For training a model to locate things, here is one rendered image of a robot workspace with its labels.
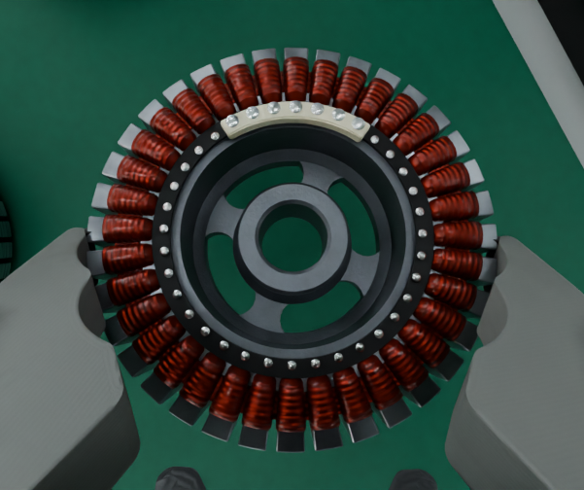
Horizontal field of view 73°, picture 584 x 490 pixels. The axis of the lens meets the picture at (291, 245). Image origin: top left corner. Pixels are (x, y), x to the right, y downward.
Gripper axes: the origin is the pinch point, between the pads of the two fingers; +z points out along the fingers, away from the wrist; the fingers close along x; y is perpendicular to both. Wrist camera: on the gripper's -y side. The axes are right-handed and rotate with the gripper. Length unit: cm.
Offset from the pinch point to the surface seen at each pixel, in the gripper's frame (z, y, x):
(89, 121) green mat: 8.2, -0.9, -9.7
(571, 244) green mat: 5.8, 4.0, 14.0
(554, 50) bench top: 10.7, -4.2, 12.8
